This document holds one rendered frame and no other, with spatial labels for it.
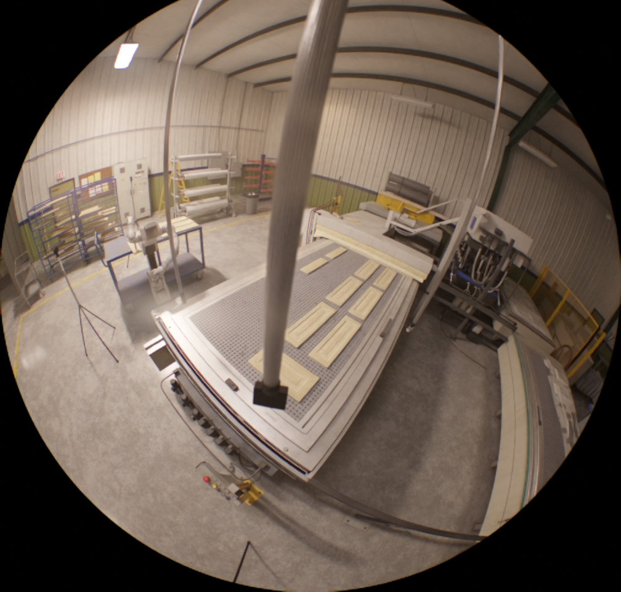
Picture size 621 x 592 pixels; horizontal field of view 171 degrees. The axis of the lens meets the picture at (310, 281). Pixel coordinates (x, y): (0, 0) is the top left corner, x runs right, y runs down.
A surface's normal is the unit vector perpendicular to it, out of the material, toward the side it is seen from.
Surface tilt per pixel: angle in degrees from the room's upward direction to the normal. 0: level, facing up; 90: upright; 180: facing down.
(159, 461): 0
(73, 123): 90
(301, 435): 0
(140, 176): 90
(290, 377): 0
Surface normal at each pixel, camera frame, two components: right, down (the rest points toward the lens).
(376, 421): 0.17, -0.80
